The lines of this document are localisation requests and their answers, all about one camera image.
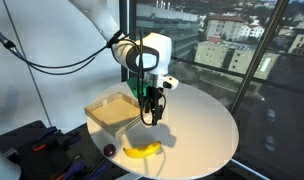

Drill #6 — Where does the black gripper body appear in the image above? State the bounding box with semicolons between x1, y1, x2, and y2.
138;85;167;111

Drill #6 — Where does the yellow banana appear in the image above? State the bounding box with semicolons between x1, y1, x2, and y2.
122;140;163;160

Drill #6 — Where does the shallow wooden tray box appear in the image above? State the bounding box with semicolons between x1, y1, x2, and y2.
83;91;143;140

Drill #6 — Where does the dark red plum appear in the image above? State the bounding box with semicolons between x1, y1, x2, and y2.
102;143;117;158

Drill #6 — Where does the white table leg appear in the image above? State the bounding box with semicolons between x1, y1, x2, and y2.
122;172;144;180

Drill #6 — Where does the blue clamp with orange tips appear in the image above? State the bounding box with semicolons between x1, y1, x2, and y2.
52;156;110;180

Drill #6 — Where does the blue black clamp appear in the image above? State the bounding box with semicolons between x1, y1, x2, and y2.
31;125;82;153

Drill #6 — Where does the window mullion bar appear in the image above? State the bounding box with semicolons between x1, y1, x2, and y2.
229;0;291;117

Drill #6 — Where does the white rounded object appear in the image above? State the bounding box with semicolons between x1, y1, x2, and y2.
0;143;23;180

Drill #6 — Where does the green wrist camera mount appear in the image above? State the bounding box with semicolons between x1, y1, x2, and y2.
126;76;150;100

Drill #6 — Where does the black camera cable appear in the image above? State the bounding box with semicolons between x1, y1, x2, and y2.
106;29;167;127

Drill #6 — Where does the dark horizontal window rail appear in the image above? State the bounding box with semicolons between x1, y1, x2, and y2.
135;46;304;98

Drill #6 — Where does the window corner post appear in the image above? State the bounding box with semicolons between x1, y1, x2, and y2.
118;0;137;83

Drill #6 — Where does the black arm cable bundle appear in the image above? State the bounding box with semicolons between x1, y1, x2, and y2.
0;24;124;76

